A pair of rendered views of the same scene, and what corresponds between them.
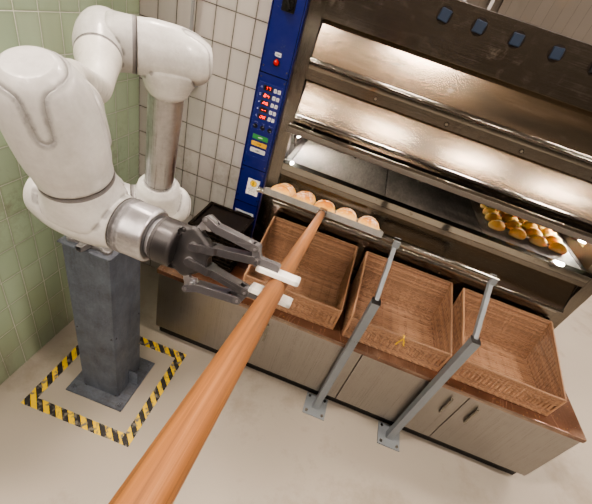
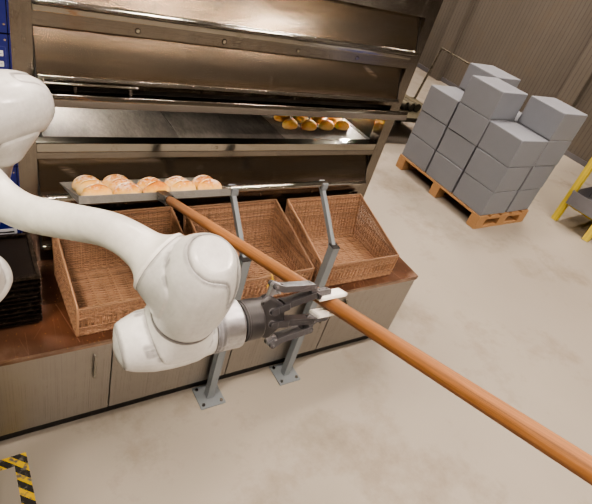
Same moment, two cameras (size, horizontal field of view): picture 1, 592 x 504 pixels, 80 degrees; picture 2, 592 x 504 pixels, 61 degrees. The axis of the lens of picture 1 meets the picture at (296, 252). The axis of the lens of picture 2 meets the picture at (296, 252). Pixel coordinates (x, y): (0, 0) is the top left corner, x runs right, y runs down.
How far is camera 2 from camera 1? 0.68 m
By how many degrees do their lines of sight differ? 37
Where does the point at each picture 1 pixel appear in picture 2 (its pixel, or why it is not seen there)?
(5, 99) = (220, 290)
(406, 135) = (186, 64)
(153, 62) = (5, 134)
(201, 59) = (48, 104)
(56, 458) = not seen: outside the picture
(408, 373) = not seen: hidden behind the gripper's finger
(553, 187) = (330, 76)
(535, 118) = (300, 16)
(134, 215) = (232, 316)
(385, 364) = not seen: hidden behind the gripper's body
